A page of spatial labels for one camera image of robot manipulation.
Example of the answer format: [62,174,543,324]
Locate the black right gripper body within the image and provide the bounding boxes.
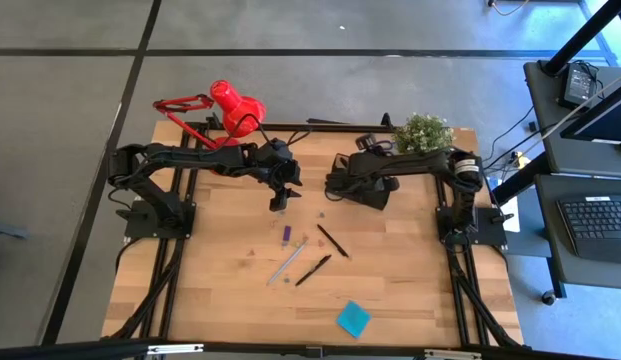
[325,152,400,199]

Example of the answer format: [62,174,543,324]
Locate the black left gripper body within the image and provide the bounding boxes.
[253,139,304,190]

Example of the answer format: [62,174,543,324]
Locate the blue handled scissors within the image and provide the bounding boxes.
[357,133,394,154]

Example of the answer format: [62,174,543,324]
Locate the slim black pen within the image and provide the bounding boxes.
[316,223,350,260]

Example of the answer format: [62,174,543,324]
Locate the light blue pencil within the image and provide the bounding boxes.
[266,239,309,287]

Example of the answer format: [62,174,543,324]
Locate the thick black pen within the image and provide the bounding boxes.
[294,253,333,288]

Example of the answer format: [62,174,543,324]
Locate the blue sticky note pad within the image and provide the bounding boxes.
[336,299,373,340]

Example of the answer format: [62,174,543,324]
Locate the black mesh desk organizer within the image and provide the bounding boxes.
[325,153,395,211]

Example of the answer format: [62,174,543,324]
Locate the red desk lamp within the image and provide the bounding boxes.
[152,79,268,151]

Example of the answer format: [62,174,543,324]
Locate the potted green plant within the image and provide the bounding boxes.
[392,113,455,155]

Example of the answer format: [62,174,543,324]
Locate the white paper sheet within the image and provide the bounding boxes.
[498,196,522,234]

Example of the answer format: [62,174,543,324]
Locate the dark grey side desk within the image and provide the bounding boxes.
[534,173,621,291]
[523,59,621,180]

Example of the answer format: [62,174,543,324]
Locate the black desktop device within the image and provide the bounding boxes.
[559,61,600,110]

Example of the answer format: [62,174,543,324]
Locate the black keyboard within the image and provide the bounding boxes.
[557,195,621,265]

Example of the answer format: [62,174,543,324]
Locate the black desk monitor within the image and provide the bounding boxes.
[559,78,621,147]

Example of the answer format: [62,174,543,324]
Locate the black upright pole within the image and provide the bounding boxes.
[542,0,621,77]

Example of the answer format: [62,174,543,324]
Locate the grey floor object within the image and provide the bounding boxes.
[0,222,30,241]

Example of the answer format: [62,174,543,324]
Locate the black left camera cable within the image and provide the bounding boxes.
[222,112,312,151]

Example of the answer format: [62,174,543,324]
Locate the black aluminium table frame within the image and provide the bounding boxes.
[102,112,524,351]

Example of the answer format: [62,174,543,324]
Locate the black floor cable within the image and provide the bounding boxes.
[482,105,544,171]

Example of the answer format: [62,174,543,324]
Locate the silver metal bracket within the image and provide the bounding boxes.
[423,348,484,360]
[147,343,205,356]

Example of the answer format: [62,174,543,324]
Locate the black camera mount beam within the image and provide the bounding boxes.
[0,337,621,360]

